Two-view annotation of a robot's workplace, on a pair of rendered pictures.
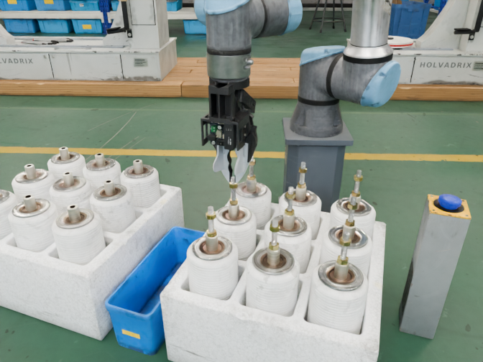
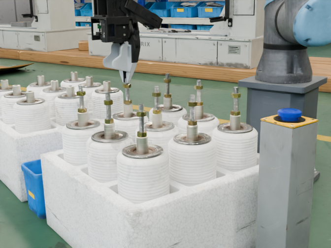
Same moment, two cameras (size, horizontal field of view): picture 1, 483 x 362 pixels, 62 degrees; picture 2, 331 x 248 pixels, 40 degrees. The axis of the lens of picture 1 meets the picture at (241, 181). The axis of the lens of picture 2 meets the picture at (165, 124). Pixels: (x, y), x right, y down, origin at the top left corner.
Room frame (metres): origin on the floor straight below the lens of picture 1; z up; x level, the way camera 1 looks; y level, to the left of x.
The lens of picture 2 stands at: (-0.09, -0.65, 0.52)
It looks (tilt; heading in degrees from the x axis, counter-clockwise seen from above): 16 degrees down; 34
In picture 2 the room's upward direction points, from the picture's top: 1 degrees counter-clockwise
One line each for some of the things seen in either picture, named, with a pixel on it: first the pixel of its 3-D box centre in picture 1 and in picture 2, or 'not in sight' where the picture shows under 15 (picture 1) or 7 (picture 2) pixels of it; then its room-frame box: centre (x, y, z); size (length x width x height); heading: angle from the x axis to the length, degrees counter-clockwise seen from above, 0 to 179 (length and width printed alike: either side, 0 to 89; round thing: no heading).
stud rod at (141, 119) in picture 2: (343, 251); (141, 124); (0.53, -0.17, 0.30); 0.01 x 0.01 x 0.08
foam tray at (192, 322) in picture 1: (284, 286); (158, 195); (0.68, -0.10, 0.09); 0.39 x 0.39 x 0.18; 71
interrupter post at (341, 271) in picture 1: (341, 269); (142, 144); (0.53, -0.17, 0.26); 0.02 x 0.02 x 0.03
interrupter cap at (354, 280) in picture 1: (340, 275); (142, 151); (0.53, -0.17, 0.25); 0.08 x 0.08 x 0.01
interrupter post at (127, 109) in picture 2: (233, 210); (127, 110); (0.72, 0.02, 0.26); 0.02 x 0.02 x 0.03
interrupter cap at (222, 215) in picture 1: (233, 215); (128, 116); (0.72, 0.02, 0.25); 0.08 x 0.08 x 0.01
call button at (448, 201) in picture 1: (449, 202); (289, 115); (0.66, -0.39, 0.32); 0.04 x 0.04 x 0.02
